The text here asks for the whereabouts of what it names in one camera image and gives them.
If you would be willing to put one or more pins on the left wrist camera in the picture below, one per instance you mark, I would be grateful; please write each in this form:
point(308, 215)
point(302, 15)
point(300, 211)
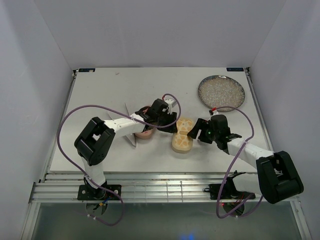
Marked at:
point(171, 104)

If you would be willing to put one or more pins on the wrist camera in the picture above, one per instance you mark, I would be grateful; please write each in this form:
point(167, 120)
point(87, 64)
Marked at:
point(171, 104)
point(213, 112)

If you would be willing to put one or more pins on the aluminium frame rail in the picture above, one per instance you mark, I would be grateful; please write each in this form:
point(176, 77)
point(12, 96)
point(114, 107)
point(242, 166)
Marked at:
point(135, 187)

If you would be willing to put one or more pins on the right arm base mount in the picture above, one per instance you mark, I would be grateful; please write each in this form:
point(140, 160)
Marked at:
point(229, 192)

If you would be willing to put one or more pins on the grey speckled plate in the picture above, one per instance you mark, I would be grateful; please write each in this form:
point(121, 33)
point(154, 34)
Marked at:
point(221, 91)

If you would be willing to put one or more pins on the left blue table label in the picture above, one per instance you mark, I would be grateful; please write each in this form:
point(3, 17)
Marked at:
point(86, 70)

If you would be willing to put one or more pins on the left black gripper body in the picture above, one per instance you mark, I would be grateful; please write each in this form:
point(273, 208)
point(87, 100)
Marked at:
point(162, 120)

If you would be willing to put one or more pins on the yellow perforated lid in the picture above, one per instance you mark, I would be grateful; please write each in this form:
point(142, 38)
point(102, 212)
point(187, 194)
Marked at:
point(184, 125)

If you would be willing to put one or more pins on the right blue table label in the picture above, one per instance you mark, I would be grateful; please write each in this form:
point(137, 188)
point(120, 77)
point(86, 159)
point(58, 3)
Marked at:
point(234, 69)

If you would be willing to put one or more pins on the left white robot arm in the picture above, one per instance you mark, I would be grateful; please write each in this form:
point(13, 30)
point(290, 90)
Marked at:
point(95, 140)

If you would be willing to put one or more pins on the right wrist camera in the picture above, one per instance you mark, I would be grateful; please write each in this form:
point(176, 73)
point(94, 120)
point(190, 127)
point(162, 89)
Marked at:
point(213, 112)

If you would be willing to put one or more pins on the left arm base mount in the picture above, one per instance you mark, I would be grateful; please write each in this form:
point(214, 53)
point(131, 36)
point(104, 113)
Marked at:
point(88, 193)

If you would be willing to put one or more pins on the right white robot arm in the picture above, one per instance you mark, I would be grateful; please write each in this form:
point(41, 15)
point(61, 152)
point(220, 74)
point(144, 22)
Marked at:
point(276, 177)

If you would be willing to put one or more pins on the blue table label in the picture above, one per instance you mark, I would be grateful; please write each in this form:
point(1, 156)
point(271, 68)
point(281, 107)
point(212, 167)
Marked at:
point(234, 69)
point(86, 70)

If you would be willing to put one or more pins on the yellow lunch box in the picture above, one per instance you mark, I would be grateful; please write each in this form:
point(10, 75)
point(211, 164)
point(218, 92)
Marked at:
point(183, 148)

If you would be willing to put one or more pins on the metal tongs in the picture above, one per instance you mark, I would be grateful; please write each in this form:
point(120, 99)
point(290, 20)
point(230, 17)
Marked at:
point(124, 126)

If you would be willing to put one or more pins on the pink lunch box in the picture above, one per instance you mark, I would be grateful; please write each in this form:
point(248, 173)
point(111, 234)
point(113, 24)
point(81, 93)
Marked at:
point(148, 133)

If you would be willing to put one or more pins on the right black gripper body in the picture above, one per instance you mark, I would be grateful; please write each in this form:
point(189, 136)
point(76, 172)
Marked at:
point(208, 135)

